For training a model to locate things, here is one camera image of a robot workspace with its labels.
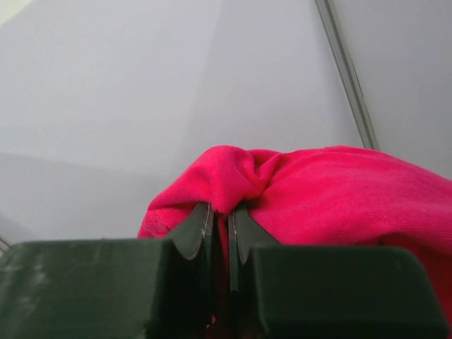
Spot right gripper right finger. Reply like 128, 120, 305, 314
228, 208, 448, 338

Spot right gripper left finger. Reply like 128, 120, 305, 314
1, 203, 214, 338

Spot magenta t shirt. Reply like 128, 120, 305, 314
138, 145, 451, 338

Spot right aluminium frame post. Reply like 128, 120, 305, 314
315, 0, 379, 150

